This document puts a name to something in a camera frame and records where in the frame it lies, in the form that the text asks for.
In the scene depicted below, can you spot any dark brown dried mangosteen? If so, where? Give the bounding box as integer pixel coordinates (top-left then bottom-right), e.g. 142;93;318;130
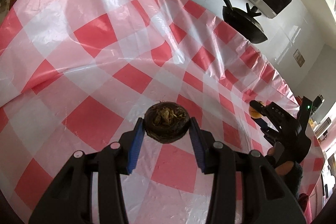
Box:
144;102;190;144

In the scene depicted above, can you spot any person right hand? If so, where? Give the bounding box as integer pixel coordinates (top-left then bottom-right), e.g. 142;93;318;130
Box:
266;146;296;177

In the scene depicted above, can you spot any black wok with lid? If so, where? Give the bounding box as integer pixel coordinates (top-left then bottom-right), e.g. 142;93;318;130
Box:
222;0;268;44

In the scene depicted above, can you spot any small yellow fruit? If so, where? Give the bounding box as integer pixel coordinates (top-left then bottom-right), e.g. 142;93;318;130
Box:
248;100;265;119

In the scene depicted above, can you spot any wall power socket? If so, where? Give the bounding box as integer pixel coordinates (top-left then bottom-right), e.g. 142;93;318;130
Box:
293;49;305;68

